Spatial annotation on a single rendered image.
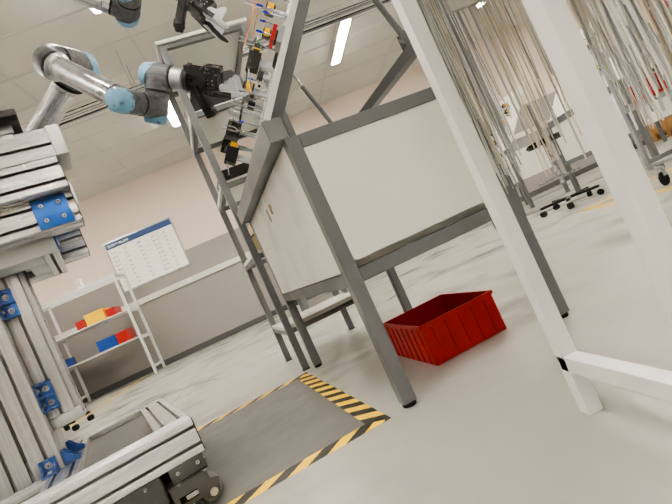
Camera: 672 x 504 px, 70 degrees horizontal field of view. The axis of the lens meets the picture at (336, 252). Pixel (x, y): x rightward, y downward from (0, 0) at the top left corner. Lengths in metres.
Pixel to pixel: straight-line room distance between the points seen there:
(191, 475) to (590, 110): 1.18
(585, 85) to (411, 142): 0.86
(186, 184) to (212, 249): 1.29
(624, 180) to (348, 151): 0.87
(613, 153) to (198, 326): 8.73
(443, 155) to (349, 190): 0.32
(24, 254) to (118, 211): 7.95
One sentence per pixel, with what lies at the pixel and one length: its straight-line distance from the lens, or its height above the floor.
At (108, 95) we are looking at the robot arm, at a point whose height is 1.18.
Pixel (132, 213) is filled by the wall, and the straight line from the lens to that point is 9.48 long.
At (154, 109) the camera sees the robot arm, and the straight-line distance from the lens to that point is 1.73.
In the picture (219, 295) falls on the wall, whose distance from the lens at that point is 9.06.
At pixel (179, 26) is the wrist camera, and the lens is 1.74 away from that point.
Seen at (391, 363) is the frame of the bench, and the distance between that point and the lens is 1.34.
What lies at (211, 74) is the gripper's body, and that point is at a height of 1.13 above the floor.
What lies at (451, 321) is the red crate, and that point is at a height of 0.11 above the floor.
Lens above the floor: 0.44
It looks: 1 degrees up
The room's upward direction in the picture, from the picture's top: 24 degrees counter-clockwise
